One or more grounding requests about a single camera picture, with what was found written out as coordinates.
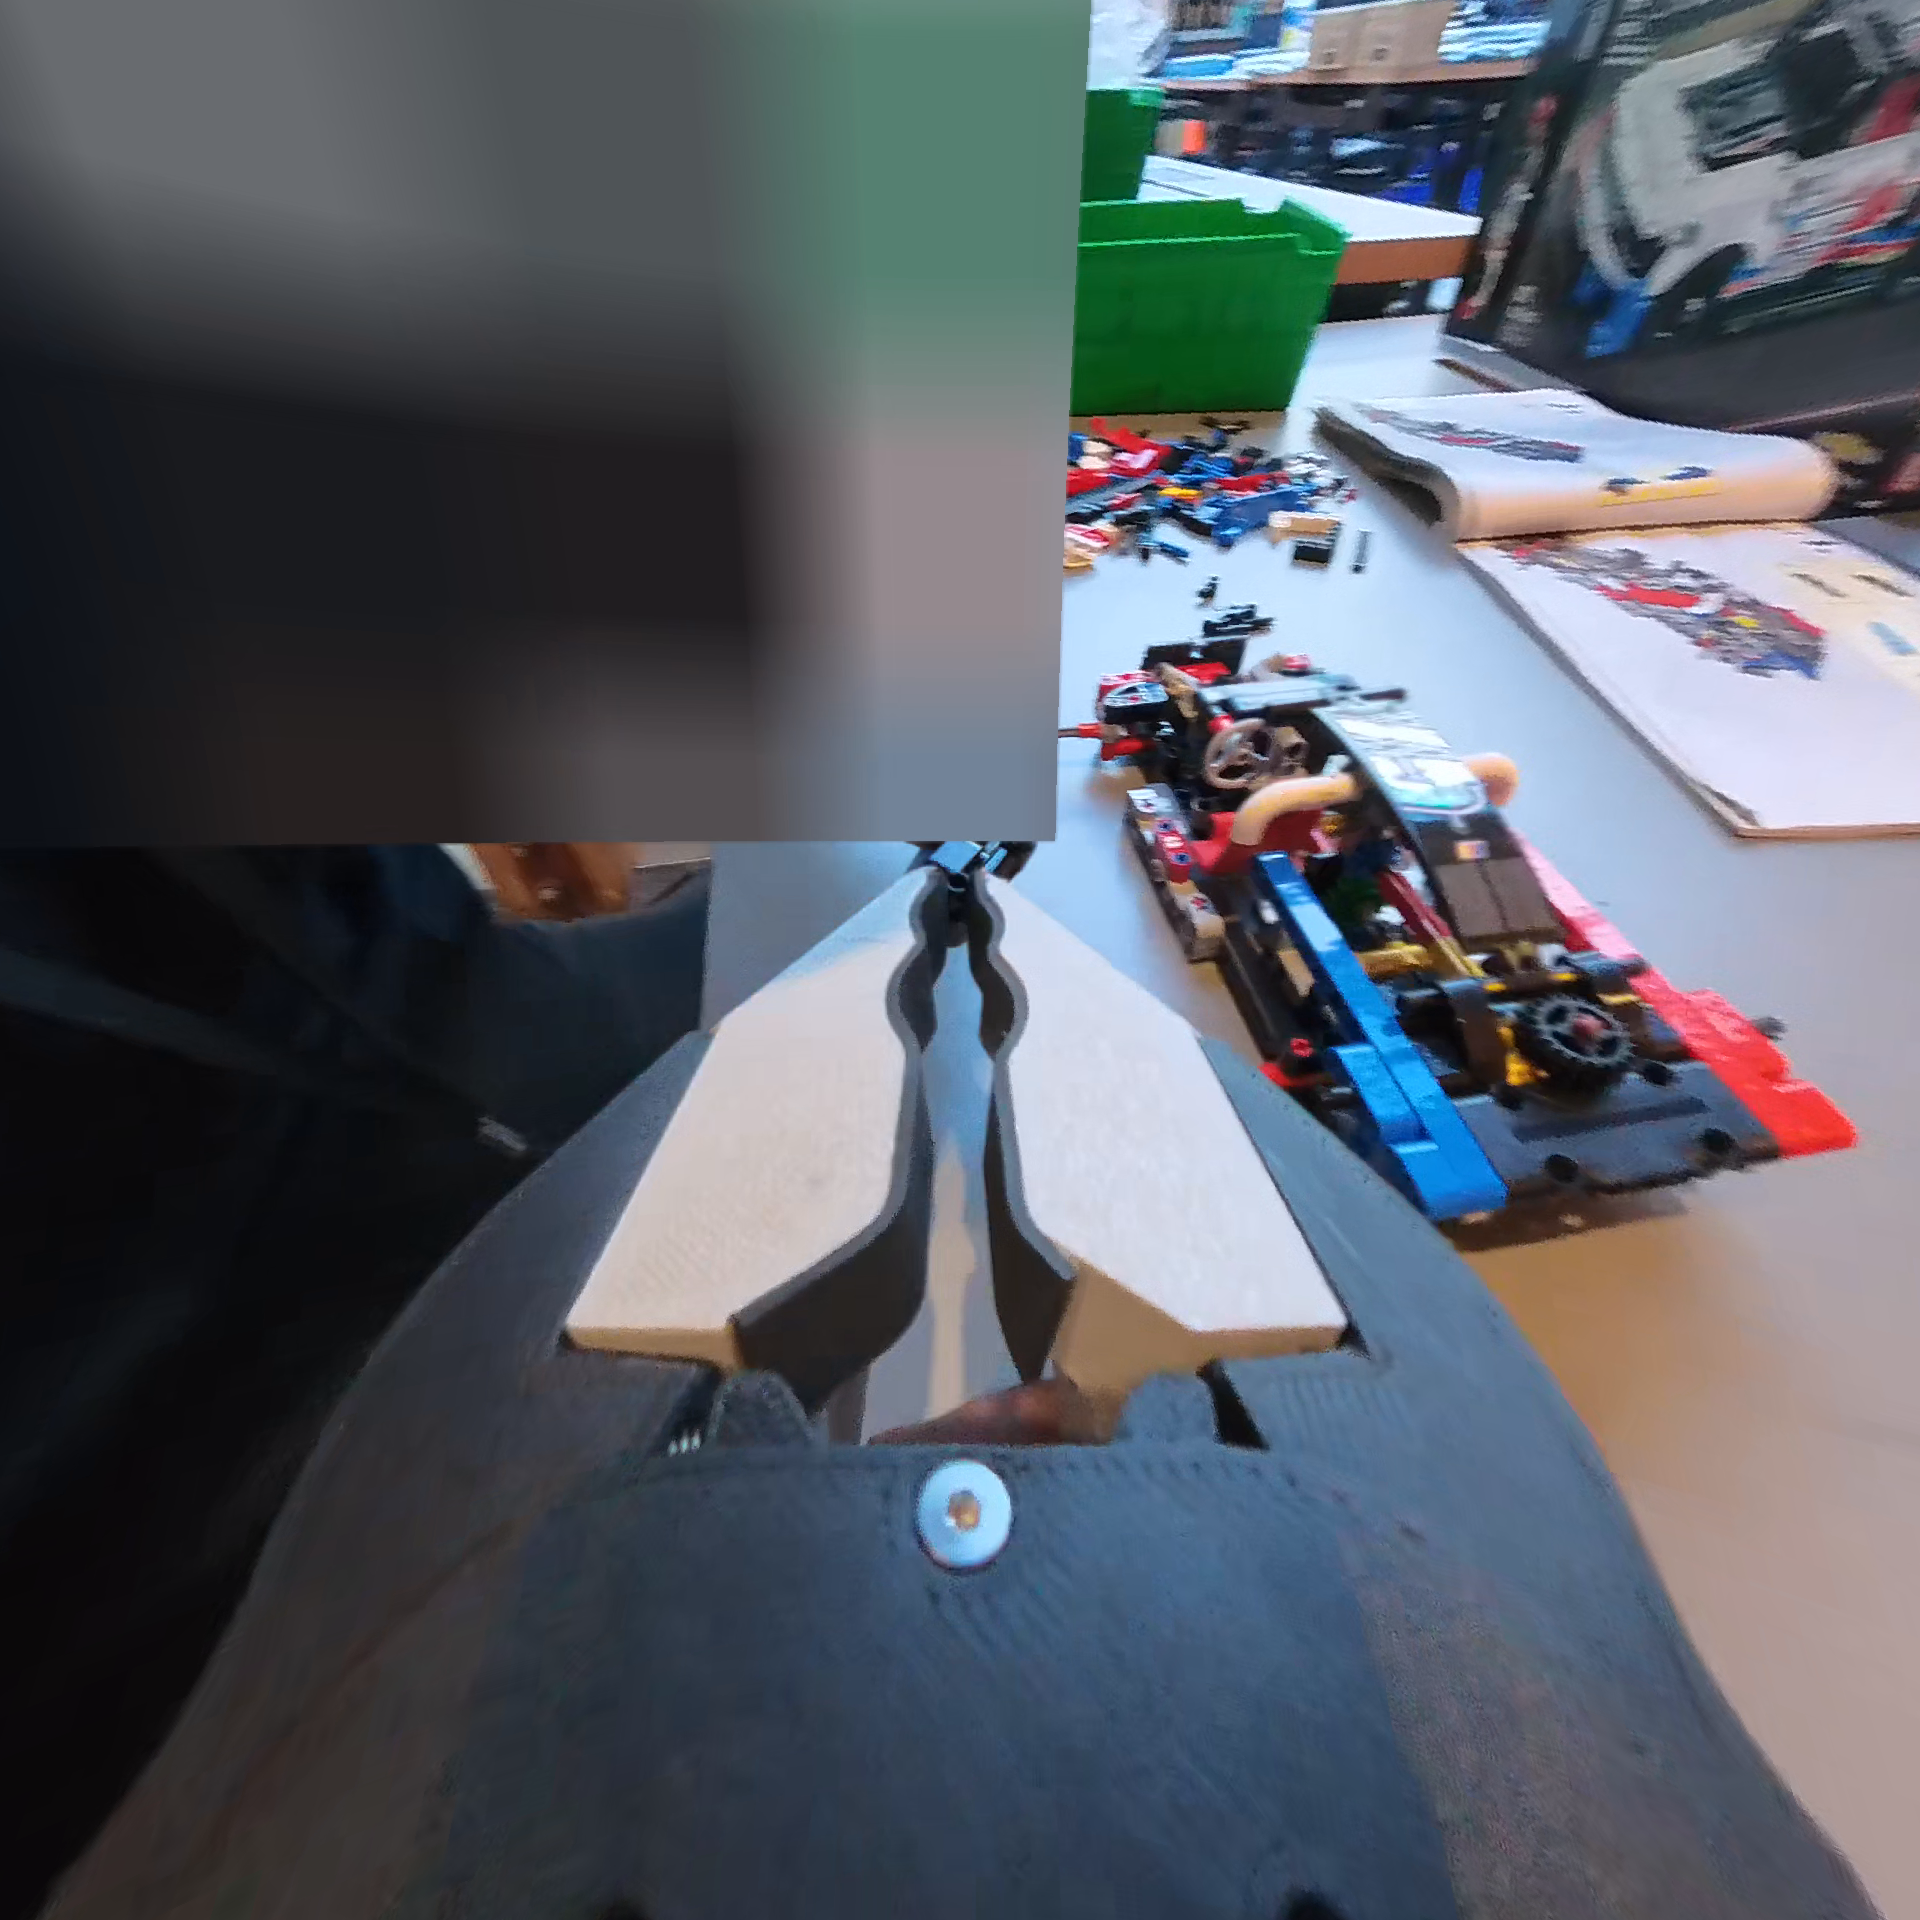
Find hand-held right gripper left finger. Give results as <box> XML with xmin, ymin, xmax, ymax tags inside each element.
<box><xmin>563</xmin><ymin>876</ymin><xmax>943</xmax><ymax>1409</ymax></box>

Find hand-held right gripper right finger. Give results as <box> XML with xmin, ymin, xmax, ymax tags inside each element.
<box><xmin>971</xmin><ymin>879</ymin><xmax>1347</xmax><ymax>1396</ymax></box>

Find toy brick car chassis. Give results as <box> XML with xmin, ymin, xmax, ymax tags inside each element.
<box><xmin>1058</xmin><ymin>637</ymin><xmax>1861</xmax><ymax>1247</ymax></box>

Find small black brick part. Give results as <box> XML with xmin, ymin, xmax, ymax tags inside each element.
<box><xmin>911</xmin><ymin>842</ymin><xmax>1038</xmax><ymax>959</ymax></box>

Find person's dark clothed body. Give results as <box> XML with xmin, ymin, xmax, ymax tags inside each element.
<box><xmin>0</xmin><ymin>847</ymin><xmax>707</xmax><ymax>1920</ymax></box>

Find pile of loose toy bricks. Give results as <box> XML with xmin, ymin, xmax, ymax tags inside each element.
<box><xmin>1066</xmin><ymin>418</ymin><xmax>1359</xmax><ymax>572</ymax></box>

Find open instruction booklet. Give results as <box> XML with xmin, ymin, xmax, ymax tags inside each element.
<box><xmin>1309</xmin><ymin>387</ymin><xmax>1920</xmax><ymax>830</ymax></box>

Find green storage bin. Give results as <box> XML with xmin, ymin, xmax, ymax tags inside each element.
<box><xmin>1083</xmin><ymin>80</ymin><xmax>1169</xmax><ymax>203</ymax></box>
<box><xmin>1073</xmin><ymin>198</ymin><xmax>1347</xmax><ymax>418</ymax></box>

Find background table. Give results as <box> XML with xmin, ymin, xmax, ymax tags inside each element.
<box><xmin>1141</xmin><ymin>148</ymin><xmax>1485</xmax><ymax>322</ymax></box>

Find black toy set box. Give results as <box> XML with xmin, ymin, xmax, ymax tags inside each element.
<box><xmin>1436</xmin><ymin>0</ymin><xmax>1920</xmax><ymax>520</ymax></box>

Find background shelves with boxes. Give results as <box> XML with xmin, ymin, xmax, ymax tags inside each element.
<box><xmin>1141</xmin><ymin>0</ymin><xmax>1541</xmax><ymax>95</ymax></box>

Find wooden post with bolts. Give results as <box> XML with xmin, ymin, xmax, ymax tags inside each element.
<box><xmin>467</xmin><ymin>845</ymin><xmax>707</xmax><ymax>923</ymax></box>

